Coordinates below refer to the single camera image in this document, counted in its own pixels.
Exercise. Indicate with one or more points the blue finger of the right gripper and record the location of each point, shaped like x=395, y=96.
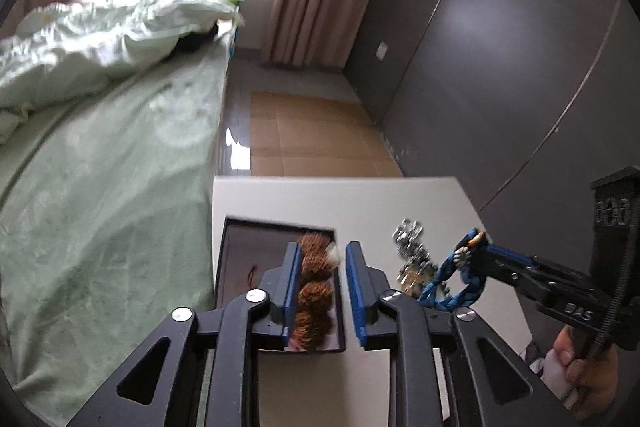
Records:
x=499, y=253

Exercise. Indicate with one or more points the white table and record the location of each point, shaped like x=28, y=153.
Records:
x=348, y=388

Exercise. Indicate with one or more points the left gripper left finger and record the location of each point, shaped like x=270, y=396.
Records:
x=201, y=365

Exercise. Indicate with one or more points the gold butterfly brooch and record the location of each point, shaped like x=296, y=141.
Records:
x=412, y=281

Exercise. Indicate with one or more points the light green duvet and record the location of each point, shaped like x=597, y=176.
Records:
x=66, y=51

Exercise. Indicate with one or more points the flattened cardboard sheet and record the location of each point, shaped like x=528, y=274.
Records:
x=292, y=135

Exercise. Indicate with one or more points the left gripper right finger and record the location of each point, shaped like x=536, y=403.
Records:
x=446, y=368

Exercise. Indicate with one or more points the green bed sheet mattress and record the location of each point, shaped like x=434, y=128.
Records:
x=105, y=225

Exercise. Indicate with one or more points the white wall socket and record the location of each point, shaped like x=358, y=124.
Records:
x=381, y=51

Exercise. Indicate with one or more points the person right hand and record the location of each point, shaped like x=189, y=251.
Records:
x=596, y=379

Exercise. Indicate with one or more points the black object on bed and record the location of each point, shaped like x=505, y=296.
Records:
x=192, y=42

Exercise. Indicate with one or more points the black camera box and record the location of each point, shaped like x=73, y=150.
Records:
x=614, y=265

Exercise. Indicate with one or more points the silver chain jewelry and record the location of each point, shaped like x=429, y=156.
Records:
x=407, y=238

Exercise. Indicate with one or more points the dark grey wardrobe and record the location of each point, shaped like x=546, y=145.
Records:
x=525, y=102

